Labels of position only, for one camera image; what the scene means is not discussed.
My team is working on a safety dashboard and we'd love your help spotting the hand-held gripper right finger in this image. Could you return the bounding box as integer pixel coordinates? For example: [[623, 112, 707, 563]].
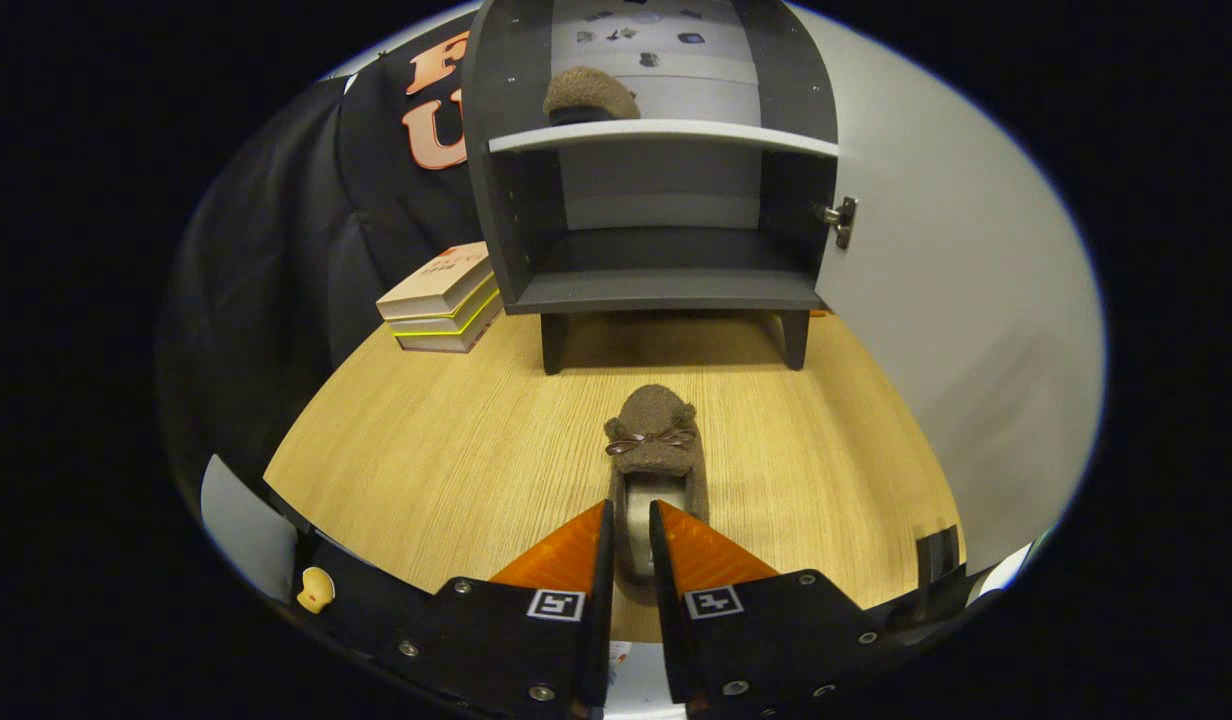
[[648, 500, 977, 719]]

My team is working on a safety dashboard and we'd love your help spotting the yellow edged book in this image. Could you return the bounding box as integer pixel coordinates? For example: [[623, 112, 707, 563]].
[[388, 285, 502, 337]]

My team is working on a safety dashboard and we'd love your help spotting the black backdrop cloth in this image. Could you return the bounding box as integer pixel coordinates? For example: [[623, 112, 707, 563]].
[[156, 30, 497, 481]]

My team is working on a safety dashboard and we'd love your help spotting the beige orange cover book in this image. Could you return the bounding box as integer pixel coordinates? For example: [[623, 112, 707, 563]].
[[376, 242, 495, 321]]

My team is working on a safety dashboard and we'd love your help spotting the dark grey shoe cabinet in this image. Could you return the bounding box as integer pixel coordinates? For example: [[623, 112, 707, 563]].
[[461, 0, 842, 376]]

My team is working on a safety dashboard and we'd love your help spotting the brown fuzzy shoe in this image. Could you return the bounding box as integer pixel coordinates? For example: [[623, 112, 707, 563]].
[[603, 384, 712, 606], [542, 66, 642, 125]]

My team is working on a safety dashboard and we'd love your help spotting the metal door hinge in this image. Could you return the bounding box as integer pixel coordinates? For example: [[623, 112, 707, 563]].
[[816, 196, 859, 251]]

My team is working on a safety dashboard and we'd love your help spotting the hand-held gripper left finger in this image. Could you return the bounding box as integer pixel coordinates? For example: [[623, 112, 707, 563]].
[[294, 500, 615, 719]]

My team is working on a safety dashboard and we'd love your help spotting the pale cover book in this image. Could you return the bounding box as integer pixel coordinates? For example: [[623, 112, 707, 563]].
[[396, 300, 504, 354]]

